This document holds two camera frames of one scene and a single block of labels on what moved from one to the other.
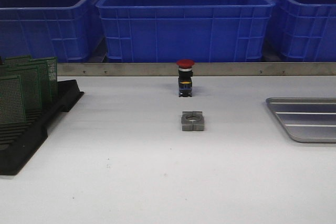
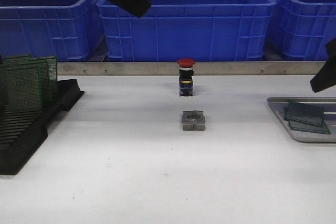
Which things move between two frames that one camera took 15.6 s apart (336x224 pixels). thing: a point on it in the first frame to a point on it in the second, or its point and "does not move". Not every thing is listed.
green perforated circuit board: (31, 78) to (305, 113)
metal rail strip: (200, 69) does not move
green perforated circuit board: (43, 77) does not move
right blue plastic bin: (302, 25) does not move
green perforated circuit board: (12, 103) to (308, 127)
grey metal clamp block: (192, 120) does not move
